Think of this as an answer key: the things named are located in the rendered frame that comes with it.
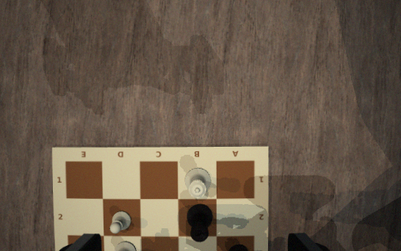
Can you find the cream and brown chessboard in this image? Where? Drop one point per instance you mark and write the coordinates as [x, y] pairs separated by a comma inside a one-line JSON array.
[[92, 184]]

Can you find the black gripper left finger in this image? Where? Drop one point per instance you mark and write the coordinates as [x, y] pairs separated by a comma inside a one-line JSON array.
[[87, 242]]

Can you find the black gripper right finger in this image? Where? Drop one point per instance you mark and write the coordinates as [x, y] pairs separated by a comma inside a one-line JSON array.
[[301, 242]]

